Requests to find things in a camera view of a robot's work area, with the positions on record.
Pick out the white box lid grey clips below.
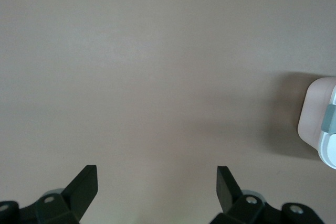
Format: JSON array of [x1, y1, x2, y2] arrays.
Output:
[[317, 82, 336, 170]]

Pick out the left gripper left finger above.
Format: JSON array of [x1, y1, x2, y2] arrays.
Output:
[[0, 165, 99, 224]]

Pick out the brown table mat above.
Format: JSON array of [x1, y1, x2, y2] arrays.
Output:
[[0, 0, 336, 224]]

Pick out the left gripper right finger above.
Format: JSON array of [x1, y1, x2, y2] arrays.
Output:
[[211, 166, 324, 224]]

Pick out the pink plastic box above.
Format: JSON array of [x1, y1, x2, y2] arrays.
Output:
[[297, 76, 336, 159]]

